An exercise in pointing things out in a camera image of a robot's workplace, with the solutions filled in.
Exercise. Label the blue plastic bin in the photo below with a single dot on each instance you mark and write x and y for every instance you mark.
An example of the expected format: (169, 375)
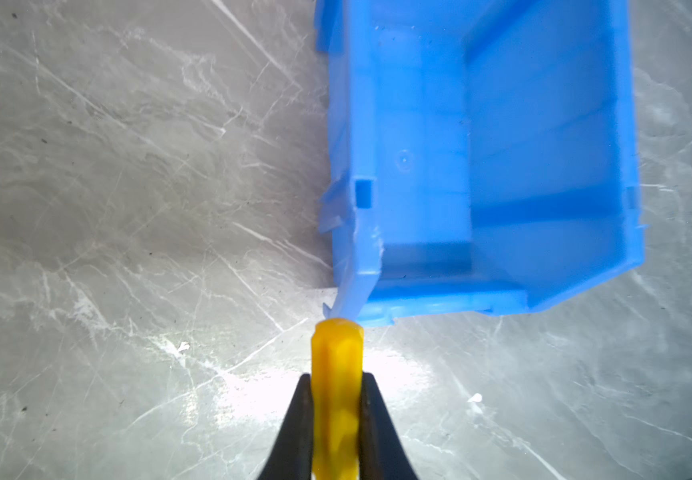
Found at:
(483, 155)

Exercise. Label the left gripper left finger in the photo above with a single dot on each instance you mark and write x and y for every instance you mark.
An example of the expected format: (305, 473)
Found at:
(292, 453)

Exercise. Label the yellow handled screwdriver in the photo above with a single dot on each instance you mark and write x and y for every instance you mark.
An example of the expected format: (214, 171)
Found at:
(336, 383)

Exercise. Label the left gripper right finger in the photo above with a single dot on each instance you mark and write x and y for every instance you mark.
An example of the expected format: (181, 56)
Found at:
(381, 454)

